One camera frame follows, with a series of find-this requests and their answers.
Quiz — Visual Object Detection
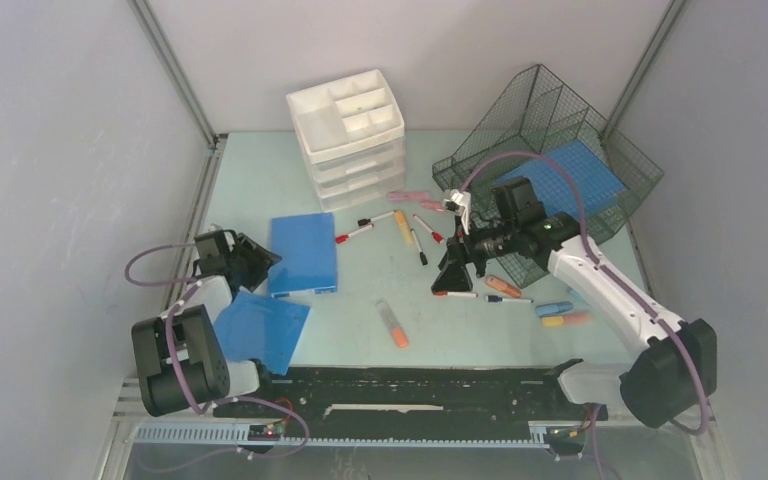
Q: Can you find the red cap marker right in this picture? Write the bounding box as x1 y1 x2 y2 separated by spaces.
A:
412 214 443 244

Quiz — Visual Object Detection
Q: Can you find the pink highlighter right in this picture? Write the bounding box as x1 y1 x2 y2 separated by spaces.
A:
419 200 447 213

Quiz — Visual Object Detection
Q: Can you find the orange highlighter by basket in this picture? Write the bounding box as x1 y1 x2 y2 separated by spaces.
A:
484 275 522 298

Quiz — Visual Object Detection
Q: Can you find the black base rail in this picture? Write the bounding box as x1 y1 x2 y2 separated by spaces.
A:
211 362 630 444

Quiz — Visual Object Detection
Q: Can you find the pink highlighter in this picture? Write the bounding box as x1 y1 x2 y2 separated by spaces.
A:
386 191 431 202
419 200 447 213

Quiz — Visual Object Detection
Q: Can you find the clear orange highlighter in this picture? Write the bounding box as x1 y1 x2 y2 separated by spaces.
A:
375 300 409 348

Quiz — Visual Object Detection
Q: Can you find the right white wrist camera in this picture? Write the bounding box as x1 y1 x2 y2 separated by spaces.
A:
441 189 471 235

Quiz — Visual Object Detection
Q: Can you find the black cap marker lower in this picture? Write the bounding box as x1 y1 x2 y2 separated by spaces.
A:
409 229 428 266

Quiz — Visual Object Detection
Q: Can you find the black cap marker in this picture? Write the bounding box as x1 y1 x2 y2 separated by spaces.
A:
409 229 428 266
357 210 395 227

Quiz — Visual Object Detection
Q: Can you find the black cap marker upper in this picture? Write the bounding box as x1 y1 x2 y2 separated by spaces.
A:
357 210 395 227

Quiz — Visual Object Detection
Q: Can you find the yellow orange highlighter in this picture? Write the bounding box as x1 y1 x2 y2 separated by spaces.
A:
541 312 591 328

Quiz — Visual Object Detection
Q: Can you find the red cap marker bottom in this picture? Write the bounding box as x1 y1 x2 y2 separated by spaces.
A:
432 291 479 298

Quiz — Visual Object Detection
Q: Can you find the red cap marker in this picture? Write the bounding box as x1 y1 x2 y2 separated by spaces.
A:
432 291 479 298
335 224 374 244
412 214 443 244

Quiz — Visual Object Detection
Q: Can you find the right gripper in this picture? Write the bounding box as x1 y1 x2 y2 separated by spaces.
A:
431 213 518 294

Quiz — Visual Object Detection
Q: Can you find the pink highlighter left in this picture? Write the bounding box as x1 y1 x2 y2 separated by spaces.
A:
386 191 431 202

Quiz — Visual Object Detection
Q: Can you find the red cap marker left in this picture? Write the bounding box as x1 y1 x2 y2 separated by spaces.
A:
335 224 374 244

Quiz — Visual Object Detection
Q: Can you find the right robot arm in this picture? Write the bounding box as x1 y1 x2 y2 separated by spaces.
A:
431 178 717 435

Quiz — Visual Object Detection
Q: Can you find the green wire mesh organizer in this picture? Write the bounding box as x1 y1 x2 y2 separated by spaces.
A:
430 64 665 289

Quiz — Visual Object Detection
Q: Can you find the white plastic drawer organizer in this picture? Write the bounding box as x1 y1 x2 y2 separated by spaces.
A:
286 69 406 212

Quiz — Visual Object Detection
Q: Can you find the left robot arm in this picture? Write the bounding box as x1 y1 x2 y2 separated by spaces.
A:
131 229 282 417

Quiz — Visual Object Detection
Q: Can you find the light blue highlighter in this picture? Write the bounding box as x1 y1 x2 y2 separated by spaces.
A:
567 287 586 303

